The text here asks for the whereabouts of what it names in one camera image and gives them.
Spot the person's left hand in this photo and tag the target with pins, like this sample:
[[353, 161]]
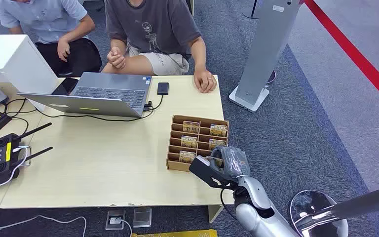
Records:
[[205, 81], [63, 49]]

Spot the person's right hand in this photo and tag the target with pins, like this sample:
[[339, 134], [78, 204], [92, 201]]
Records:
[[116, 58]]

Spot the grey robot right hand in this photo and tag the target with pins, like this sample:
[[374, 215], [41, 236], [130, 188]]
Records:
[[233, 163]]

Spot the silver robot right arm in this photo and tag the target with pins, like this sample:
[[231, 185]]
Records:
[[258, 222]]

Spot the person's left forearm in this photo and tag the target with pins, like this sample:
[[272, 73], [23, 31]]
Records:
[[200, 54], [78, 29]]

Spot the person's right forearm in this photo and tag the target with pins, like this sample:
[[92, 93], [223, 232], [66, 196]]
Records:
[[118, 45]]

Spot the gold printed hotel card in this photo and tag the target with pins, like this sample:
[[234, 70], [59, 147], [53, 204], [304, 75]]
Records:
[[191, 126], [216, 143], [189, 141], [218, 130], [187, 156]]

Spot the person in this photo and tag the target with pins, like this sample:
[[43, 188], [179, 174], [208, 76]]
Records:
[[153, 26], [45, 23]]

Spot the cardboard card organizer box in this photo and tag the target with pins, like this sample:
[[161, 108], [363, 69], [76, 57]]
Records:
[[176, 163]]

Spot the grey open laptop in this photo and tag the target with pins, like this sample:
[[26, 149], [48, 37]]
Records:
[[111, 95]]

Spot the black smartphone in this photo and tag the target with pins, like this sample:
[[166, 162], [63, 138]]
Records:
[[66, 86]]

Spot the black external drive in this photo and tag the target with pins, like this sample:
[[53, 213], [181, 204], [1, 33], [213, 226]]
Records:
[[163, 88]]

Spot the white table leg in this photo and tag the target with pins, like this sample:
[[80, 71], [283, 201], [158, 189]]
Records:
[[215, 214]]

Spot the white box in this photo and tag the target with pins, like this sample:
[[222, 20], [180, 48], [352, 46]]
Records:
[[9, 59]]

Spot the grey standing pillar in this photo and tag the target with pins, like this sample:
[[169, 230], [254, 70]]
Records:
[[264, 52]]

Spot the black stanchion base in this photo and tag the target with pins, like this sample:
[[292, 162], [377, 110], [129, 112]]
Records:
[[251, 13]]

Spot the chrome stanchion base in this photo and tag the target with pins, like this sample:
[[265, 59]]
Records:
[[307, 202]]

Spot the yellow floor object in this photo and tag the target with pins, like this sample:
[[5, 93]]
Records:
[[176, 233]]

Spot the empty floor socket plate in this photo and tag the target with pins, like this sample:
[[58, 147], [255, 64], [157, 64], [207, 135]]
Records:
[[142, 217]]

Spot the black remote controller with antennas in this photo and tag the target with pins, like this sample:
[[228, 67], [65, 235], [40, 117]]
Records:
[[0, 160]]

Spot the floor socket with plug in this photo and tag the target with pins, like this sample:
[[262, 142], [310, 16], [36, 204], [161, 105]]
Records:
[[115, 219]]

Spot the red barrier belt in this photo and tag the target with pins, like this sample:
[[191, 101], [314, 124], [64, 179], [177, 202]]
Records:
[[356, 57]]

